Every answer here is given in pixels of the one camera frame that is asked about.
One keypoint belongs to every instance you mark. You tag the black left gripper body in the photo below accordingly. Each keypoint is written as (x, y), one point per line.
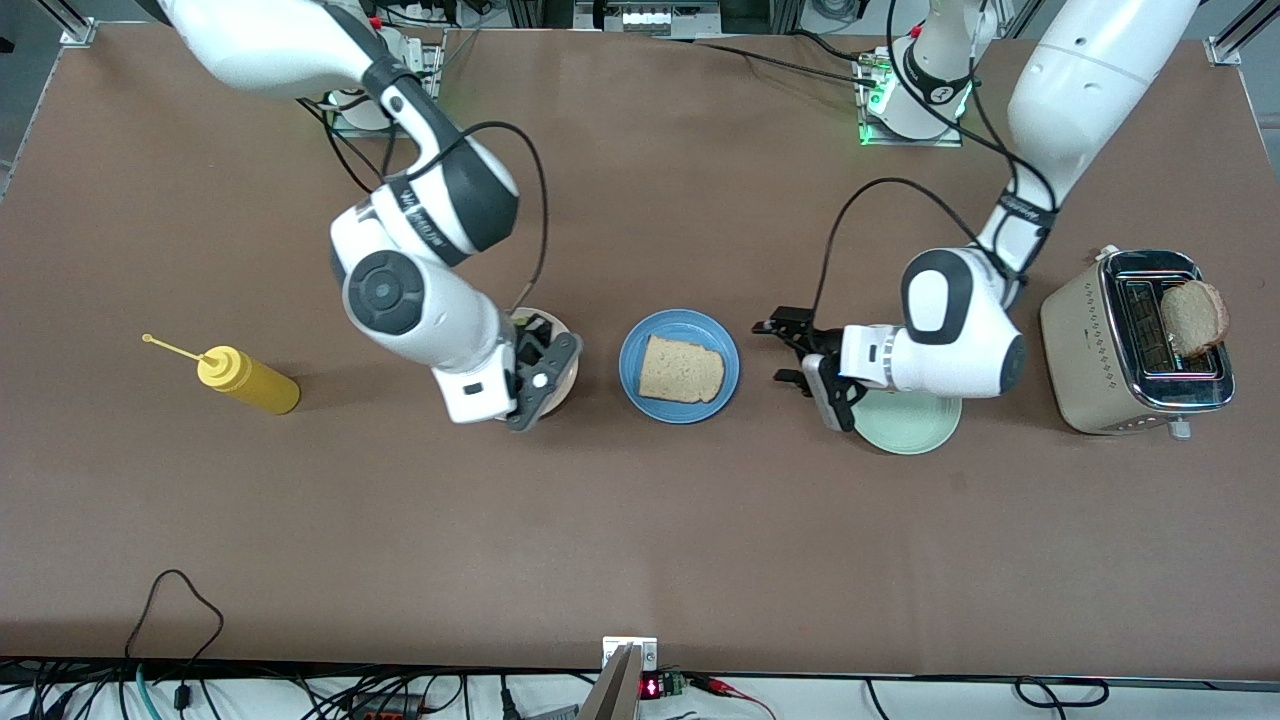
(816, 346)

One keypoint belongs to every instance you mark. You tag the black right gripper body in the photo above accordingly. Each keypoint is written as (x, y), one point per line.
(527, 338)

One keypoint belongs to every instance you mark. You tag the white bread slice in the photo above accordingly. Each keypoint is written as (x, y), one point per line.
(680, 370)
(1195, 318)

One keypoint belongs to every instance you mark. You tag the yellow squeeze bottle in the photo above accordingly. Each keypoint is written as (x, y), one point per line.
(255, 385)

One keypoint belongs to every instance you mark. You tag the off-white plate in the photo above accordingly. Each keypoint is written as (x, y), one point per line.
(560, 398)

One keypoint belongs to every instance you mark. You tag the blue plate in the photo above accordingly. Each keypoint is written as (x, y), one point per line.
(680, 322)

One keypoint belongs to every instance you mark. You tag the pale green plate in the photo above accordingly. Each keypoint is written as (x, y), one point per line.
(910, 425)

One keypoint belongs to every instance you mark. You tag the beige chrome two-slot toaster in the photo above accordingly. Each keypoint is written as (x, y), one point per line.
(1090, 350)

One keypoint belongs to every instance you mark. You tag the red clip leads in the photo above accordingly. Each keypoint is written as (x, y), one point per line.
(715, 684)

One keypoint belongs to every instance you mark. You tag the grey power strip device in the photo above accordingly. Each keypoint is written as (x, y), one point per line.
(645, 18)

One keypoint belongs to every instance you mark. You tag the red LED display module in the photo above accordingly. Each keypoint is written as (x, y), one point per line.
(652, 688)

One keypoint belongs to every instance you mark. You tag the white side table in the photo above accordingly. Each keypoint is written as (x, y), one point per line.
(950, 705)

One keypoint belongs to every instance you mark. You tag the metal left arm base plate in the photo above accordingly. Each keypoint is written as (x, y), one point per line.
(945, 141)

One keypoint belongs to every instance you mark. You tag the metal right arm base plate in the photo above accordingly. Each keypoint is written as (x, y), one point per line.
(431, 100)

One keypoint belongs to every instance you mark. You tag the aluminium camera post with bracket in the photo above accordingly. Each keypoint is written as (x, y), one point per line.
(630, 650)

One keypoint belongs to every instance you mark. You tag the aluminium corner post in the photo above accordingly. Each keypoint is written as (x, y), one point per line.
(78, 30)
(1222, 48)

